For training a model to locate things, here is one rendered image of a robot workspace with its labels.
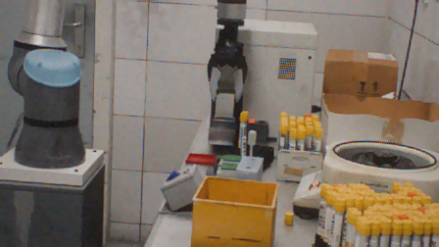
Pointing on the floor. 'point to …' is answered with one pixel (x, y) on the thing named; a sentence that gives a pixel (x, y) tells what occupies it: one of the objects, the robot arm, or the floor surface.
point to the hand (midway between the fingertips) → (225, 98)
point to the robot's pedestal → (52, 213)
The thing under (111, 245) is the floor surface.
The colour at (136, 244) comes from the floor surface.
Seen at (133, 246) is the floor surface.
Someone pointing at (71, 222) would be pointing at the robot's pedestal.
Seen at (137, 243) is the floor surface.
